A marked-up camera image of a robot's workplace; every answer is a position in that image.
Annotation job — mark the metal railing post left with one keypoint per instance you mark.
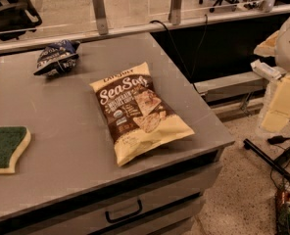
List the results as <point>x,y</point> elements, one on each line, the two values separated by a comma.
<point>100,16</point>

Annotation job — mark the basket of items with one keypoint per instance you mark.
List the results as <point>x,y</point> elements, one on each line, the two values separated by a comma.
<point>282,208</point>

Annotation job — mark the metal railing post middle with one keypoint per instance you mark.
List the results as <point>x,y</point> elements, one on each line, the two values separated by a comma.
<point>175,12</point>

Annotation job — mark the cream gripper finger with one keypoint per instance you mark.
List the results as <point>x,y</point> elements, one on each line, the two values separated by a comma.
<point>278,107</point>

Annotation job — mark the blue chip bag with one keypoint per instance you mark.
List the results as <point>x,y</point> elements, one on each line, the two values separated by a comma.
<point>57,58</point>

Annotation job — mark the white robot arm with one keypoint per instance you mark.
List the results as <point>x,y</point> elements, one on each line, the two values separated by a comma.
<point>278,45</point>

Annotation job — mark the green yellow sponge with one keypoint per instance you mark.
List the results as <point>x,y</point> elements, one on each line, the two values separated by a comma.
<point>13,141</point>

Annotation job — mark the brown sea salt chip bag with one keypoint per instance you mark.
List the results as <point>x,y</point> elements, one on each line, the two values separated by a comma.
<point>139,120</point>

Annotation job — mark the black floor rod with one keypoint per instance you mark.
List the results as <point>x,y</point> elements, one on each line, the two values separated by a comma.
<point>248,145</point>

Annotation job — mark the black office chair left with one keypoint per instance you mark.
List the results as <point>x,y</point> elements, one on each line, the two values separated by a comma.
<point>16,18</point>

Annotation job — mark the grey drawer front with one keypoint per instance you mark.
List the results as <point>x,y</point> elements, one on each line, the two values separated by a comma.
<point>165,203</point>

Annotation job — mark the black drawer handle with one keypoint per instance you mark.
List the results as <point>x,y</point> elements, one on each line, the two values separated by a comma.
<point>123,211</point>

